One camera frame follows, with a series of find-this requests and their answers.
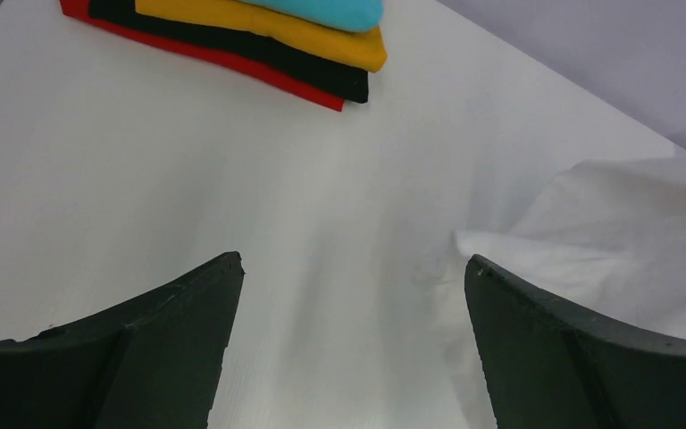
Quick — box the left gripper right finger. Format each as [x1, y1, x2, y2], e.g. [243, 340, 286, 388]
[464, 255, 686, 428]

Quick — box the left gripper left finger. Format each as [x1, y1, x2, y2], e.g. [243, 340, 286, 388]
[0, 252, 245, 428]

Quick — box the white t shirt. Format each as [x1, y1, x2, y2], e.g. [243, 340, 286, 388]
[431, 156, 686, 428]

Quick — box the folded red t shirt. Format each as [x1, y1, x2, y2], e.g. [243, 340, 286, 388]
[58, 0, 345, 112]

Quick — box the folded black t shirt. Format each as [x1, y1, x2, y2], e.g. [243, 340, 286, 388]
[89, 0, 369, 104]

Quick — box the folded cyan t shirt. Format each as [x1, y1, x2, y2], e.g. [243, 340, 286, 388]
[246, 0, 384, 33]

